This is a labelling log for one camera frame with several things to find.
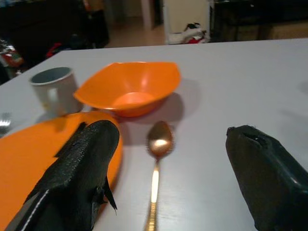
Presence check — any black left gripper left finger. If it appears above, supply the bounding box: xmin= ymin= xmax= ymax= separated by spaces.
xmin=4 ymin=119 xmax=120 ymax=231

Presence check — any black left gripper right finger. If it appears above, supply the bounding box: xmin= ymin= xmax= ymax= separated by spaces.
xmin=226 ymin=125 xmax=308 ymax=231

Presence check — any orange plastic plate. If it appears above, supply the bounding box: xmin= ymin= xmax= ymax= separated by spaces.
xmin=0 ymin=111 xmax=124 ymax=214

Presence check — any white ceramic mug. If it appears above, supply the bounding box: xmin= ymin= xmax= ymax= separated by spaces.
xmin=29 ymin=66 xmax=82 ymax=116

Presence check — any gold metal spoon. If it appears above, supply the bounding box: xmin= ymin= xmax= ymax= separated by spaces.
xmin=143 ymin=120 xmax=174 ymax=231

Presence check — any silver metal fork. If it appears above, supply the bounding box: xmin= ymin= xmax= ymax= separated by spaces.
xmin=0 ymin=112 xmax=13 ymax=135

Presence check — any orange square plastic bowl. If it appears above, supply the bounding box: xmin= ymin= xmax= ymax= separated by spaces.
xmin=73 ymin=61 xmax=181 ymax=118

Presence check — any dark cabinet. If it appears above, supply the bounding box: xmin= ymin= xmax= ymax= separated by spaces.
xmin=0 ymin=0 xmax=110 ymax=69

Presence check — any dark wooden furniture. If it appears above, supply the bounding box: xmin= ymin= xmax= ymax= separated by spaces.
xmin=209 ymin=0 xmax=308 ymax=43

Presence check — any pile of clothes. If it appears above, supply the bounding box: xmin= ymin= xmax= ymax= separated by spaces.
xmin=168 ymin=23 xmax=209 ymax=45

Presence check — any white door frame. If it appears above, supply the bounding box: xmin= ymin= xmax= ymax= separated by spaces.
xmin=141 ymin=0 xmax=167 ymax=30

